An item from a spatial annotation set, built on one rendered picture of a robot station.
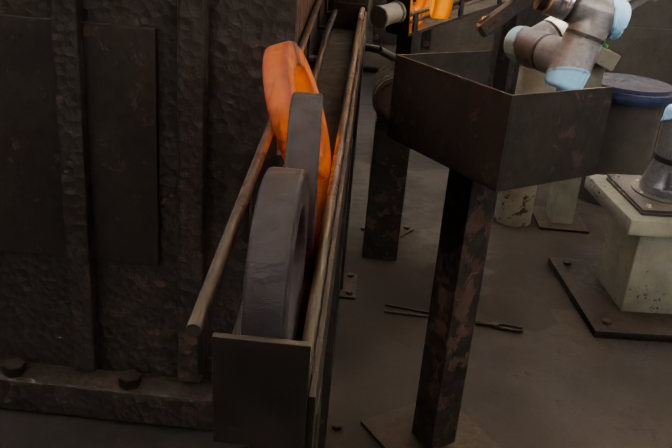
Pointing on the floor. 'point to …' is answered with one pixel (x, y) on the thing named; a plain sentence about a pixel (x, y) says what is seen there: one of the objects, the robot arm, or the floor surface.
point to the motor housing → (384, 177)
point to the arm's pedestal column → (622, 286)
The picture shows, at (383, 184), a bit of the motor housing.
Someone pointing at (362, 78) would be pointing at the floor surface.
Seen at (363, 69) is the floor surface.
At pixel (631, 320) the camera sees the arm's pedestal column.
